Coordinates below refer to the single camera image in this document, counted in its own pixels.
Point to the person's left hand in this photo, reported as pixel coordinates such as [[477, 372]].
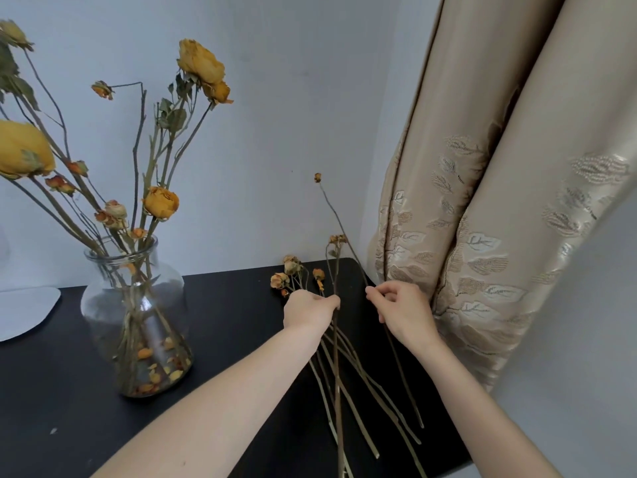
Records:
[[306, 311]]

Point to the person's right hand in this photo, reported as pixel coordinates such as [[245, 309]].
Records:
[[408, 316]]

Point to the person's right thumb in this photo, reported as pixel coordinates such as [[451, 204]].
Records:
[[376, 303]]

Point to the person's left fingers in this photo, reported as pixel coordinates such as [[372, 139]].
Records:
[[331, 302]]

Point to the dark dried flower stem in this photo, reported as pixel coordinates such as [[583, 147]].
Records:
[[337, 273]]

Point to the long thin dried bud stem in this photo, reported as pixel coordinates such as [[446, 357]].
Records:
[[317, 178]]

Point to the person's left forearm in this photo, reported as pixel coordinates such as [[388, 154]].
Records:
[[224, 408]]

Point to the person's right forearm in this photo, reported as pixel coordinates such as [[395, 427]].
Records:
[[477, 418]]

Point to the bunch of pale dried stems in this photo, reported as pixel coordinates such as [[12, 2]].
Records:
[[278, 280]]

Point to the pile of fallen orange petals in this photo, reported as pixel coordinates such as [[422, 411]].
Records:
[[145, 353]]

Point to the beige leaf-embroidered curtain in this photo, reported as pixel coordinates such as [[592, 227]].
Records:
[[497, 144]]

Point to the clear glass vase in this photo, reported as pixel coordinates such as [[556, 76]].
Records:
[[99, 303]]

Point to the dried yellow flower bouquet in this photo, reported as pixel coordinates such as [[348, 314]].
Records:
[[199, 59]]

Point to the white flat board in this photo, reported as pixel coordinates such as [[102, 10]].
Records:
[[20, 308]]

